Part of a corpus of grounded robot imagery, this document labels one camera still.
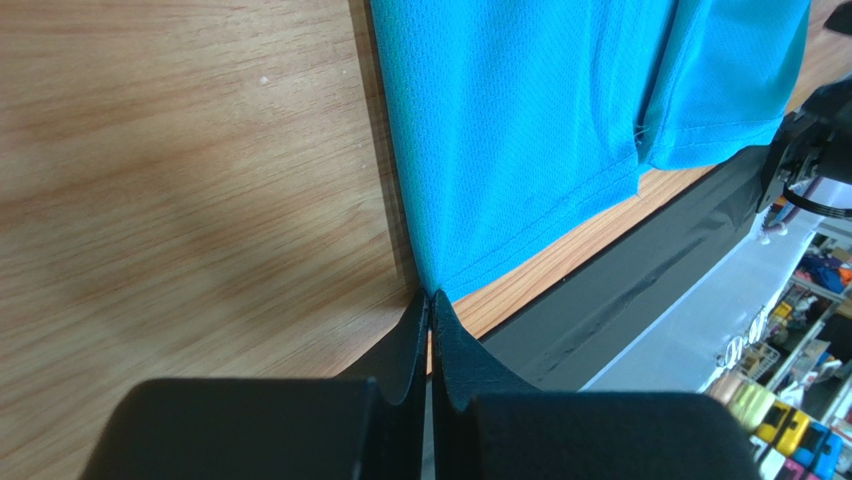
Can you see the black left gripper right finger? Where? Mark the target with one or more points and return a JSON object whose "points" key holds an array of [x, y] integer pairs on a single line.
{"points": [[491, 424]]}

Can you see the teal blue t-shirt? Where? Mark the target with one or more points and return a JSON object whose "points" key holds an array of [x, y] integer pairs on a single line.
{"points": [[513, 122]]}

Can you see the cluttered metal storage shelf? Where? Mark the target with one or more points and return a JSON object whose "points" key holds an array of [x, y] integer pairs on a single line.
{"points": [[791, 389]]}

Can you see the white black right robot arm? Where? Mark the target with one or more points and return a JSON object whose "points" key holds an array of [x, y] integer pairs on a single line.
{"points": [[812, 143]]}

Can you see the black table edge strip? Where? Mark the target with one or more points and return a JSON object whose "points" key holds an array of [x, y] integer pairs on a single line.
{"points": [[572, 331]]}

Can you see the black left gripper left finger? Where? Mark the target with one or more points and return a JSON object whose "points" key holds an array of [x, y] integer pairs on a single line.
{"points": [[365, 423]]}

